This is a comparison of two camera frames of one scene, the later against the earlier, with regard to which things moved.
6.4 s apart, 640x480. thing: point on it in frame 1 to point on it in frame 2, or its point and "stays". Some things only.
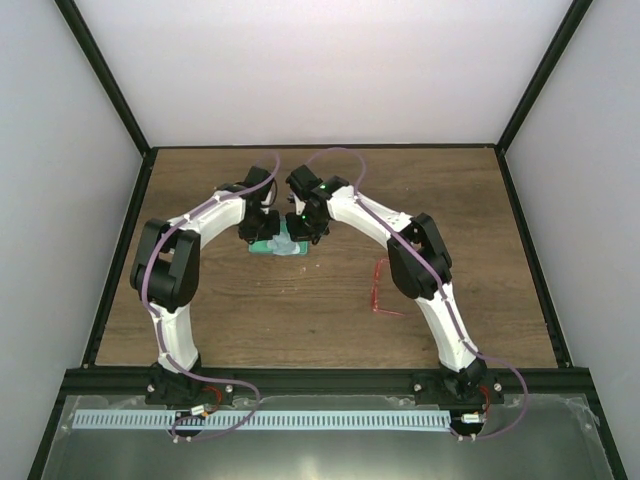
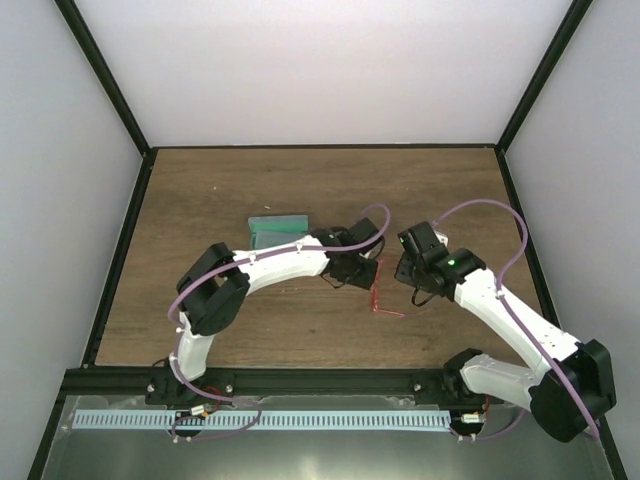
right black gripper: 298,234 to 403,274
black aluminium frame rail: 514,381 stays
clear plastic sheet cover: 529,437 stays
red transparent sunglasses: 375,292 stays
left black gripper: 270,231 to 364,281
